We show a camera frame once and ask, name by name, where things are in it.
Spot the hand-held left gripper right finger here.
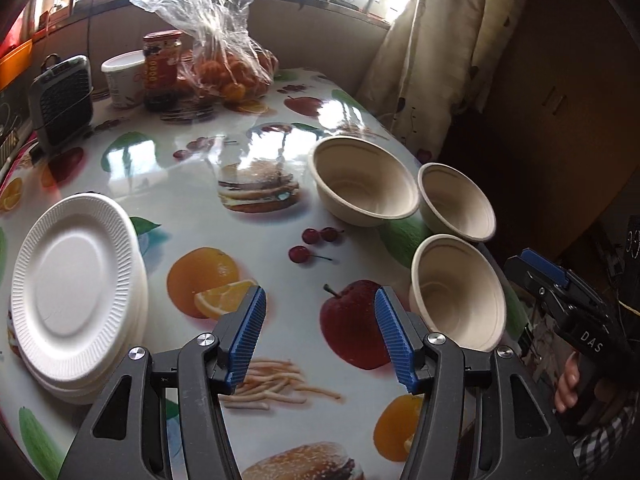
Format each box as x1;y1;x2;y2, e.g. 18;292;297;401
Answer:
375;286;583;480

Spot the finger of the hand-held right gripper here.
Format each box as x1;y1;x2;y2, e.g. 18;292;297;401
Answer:
520;247;608;321
502;256;566;322

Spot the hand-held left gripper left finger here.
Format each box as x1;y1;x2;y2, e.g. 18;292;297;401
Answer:
57;285;267;480

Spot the small white foam plate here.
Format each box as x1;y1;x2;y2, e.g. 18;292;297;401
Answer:
22;230;147;391

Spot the large beige paper bowl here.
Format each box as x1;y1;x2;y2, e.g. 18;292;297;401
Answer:
307;136;420;226

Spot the large white foam plate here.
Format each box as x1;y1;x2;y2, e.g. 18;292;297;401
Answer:
11;194;138;376
27;240;150;405

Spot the person's right forearm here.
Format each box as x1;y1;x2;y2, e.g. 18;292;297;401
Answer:
570;400;640;480

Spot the person's right hand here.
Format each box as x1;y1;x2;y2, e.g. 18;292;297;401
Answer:
554;352;582;414

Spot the food printed tablecloth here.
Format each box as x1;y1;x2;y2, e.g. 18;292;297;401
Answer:
0;67;531;480

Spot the brown wooden cabinet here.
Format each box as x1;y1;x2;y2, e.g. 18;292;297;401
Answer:
445;0;640;266

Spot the cream patterned curtain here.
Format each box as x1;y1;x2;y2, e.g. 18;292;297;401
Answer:
357;0;538;161

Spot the pile of mandarin oranges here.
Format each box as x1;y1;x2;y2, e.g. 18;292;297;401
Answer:
192;47;278;103

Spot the red label glass jar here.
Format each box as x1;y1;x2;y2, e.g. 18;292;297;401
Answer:
143;30;183;111

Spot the white plastic tub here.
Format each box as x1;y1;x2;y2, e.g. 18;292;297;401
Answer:
101;51;146;109

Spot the small grey fan heater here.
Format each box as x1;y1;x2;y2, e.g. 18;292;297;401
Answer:
28;55;95;154

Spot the clear plastic bag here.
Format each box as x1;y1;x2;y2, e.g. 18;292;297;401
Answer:
130;0;279;106

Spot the orange plastic tray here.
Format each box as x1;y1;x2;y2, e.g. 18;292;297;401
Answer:
0;40;34;92

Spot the red paper bag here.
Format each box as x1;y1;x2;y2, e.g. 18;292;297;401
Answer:
0;10;27;61

